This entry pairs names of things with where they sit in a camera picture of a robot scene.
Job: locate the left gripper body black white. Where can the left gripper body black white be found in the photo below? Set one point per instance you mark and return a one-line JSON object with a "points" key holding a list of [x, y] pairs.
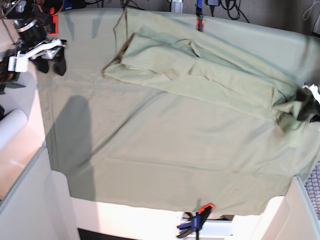
{"points": [[314, 90]]}

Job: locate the black power adapter with cables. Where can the black power adapter with cables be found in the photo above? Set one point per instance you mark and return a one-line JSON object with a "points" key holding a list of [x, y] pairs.
{"points": [[232, 8]]}

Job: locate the green table cover cloth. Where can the green table cover cloth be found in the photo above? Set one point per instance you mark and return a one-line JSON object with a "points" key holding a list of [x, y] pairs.
{"points": [[128, 144]]}

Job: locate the orange black clamp top left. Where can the orange black clamp top left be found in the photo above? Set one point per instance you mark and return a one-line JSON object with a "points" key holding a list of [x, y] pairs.
{"points": [[52, 27]]}

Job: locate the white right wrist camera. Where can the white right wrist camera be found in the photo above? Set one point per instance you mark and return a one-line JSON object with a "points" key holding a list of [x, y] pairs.
{"points": [[18, 64]]}

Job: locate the orange blue clamp top centre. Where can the orange blue clamp top centre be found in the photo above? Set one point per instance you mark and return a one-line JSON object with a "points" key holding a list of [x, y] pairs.
{"points": [[199, 15]]}

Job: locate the blue orange bar clamp bottom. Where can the blue orange bar clamp bottom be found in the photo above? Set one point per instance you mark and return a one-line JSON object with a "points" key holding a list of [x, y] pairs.
{"points": [[195, 222]]}

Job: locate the light green T-shirt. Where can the light green T-shirt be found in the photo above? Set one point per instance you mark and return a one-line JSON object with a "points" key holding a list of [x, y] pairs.
{"points": [[158, 52]]}

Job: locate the white paper roll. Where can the white paper roll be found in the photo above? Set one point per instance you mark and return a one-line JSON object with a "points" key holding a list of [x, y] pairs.
{"points": [[11, 125]]}

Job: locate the silver aluminium post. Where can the silver aluminium post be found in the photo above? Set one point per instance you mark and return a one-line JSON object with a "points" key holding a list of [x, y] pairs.
{"points": [[176, 6]]}

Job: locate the black tablet on stand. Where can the black tablet on stand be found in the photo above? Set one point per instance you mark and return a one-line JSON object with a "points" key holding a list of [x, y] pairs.
{"points": [[8, 78]]}

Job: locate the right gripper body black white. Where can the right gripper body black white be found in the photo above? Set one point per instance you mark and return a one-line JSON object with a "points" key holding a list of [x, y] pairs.
{"points": [[33, 34]]}

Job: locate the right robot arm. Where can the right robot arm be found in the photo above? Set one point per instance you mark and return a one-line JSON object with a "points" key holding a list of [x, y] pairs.
{"points": [[23, 9]]}

